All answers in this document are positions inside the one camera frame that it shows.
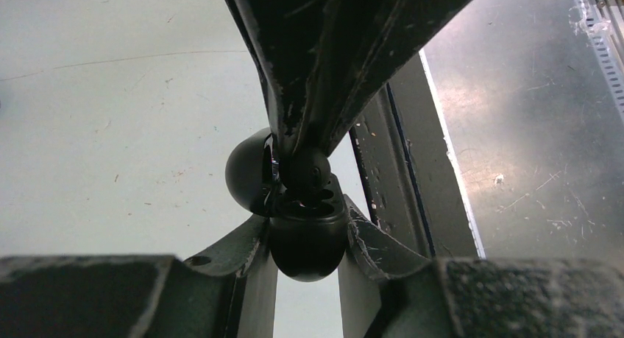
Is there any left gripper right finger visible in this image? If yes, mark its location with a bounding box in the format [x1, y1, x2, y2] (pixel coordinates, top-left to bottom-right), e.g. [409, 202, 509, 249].
[338, 201, 623, 337]

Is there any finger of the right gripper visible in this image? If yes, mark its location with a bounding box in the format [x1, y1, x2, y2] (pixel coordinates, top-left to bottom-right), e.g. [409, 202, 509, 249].
[302, 0, 472, 155]
[225, 0, 336, 155]

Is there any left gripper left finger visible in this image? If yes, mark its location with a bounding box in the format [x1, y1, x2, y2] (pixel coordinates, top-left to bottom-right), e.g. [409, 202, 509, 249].
[1, 216, 277, 337]

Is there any black earbud charging case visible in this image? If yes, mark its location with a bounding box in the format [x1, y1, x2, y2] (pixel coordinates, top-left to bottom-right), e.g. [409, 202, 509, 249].
[225, 128, 347, 282]

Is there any grey slotted cable duct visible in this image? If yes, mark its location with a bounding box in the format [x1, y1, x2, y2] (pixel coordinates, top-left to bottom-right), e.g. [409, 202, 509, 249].
[572, 0, 623, 116]

